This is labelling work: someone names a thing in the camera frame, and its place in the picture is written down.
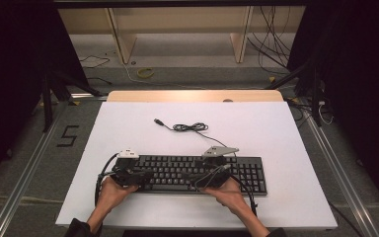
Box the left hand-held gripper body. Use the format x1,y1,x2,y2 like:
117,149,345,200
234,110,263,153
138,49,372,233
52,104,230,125
110,148,140,189

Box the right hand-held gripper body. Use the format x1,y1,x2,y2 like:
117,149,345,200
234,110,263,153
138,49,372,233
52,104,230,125
196,145,240,190

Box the black keyboard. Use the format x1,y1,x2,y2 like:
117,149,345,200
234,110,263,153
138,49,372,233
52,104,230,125
129,154,268,197

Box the person's left hand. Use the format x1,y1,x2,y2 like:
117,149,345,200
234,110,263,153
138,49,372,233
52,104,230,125
99,177,139,211

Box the person's right hand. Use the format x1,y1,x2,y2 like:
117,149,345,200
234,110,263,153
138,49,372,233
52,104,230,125
200,179,248,216

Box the white board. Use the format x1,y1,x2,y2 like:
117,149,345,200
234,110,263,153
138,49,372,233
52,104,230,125
54,101,339,231

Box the light wooden table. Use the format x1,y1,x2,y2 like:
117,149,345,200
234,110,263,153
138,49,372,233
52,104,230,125
107,89,284,103

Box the yellow tape roll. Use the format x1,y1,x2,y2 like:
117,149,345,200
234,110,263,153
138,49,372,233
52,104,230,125
136,67,155,79

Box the black tripod stand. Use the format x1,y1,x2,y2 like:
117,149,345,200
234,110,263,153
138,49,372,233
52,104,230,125
40,70,105,132

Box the black metal stand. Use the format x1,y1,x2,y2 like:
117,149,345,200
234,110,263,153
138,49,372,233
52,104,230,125
265,48,325,127

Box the light wooden shelf unit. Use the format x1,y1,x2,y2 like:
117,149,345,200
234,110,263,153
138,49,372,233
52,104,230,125
58,5,307,65

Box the black curtain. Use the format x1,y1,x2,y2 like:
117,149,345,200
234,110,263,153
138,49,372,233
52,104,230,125
0,0,92,192
287,0,379,218

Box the left hand-held gripper cable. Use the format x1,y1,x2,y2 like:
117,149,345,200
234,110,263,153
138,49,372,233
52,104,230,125
94,152,119,206

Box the hand-held gripper cable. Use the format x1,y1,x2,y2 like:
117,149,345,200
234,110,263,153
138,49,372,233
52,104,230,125
94,152,119,206
193,164,259,216

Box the black keyboard cable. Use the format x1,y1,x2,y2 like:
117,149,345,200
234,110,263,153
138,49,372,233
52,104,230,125
153,118,238,157

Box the right hand-held gripper cable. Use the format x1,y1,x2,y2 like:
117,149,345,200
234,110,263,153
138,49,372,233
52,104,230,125
193,164,259,216

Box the aluminium floor rail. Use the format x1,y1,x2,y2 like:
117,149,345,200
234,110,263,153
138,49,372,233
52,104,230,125
300,102,379,237
0,98,70,237

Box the tangled floor cables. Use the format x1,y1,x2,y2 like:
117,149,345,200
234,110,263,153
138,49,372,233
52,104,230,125
284,97,335,127

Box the thin black floor cable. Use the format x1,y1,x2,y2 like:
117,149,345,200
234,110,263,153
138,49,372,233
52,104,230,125
80,54,112,69

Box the hanging black cable bundle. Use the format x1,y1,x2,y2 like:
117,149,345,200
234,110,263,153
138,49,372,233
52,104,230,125
246,5,297,75

